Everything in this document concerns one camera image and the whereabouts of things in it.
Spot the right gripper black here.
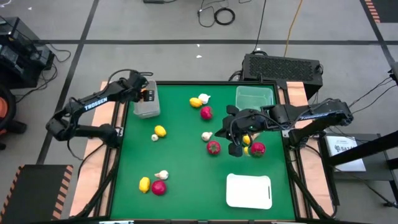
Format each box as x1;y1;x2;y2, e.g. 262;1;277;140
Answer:
214;105;266;158

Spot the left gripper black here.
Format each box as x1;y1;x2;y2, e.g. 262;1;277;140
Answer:
127;71;155;103

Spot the red tomato green stem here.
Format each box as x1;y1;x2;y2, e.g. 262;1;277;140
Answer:
206;140;222;156
250;141;267;157

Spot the crimson round fruit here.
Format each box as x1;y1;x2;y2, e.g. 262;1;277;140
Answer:
200;106;214;121
151;180;167;196

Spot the grey plastic basket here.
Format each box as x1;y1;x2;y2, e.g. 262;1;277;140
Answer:
133;80;161;119

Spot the green table mat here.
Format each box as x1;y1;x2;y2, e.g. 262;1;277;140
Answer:
109;83;296;220

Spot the clear plastic basket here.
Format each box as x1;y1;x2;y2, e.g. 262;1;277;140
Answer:
235;85;275;116

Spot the white cutting board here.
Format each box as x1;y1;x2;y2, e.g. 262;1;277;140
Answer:
226;172;273;210

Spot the black perforated computer case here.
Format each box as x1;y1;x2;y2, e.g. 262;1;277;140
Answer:
241;53;323;100

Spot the white printed paper sheet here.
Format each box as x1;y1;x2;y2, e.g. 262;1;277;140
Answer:
325;135;367;172

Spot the black metal beam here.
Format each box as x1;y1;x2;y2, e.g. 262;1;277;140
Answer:
328;129;398;167

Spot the black equipment stack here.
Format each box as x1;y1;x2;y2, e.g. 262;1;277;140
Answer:
0;16;56;90

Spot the black and orange machine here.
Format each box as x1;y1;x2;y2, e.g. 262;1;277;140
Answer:
0;83;28;151

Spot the black mat orange striped edge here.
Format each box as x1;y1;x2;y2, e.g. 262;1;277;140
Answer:
363;0;398;24
0;164;75;224

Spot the black side table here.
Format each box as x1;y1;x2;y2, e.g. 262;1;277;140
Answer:
318;133;398;183

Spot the thin black cable with plug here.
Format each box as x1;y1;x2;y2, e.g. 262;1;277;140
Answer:
197;0;231;28

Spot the coiled black cable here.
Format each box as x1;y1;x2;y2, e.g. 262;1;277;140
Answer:
213;7;236;26

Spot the long black cable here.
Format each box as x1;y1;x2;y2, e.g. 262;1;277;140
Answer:
252;0;268;53

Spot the long yellow cable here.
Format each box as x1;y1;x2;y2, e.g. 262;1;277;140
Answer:
283;0;304;58

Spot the thin black floor cable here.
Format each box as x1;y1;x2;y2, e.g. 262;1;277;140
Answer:
334;167;398;208
351;83;398;114
349;77;398;108

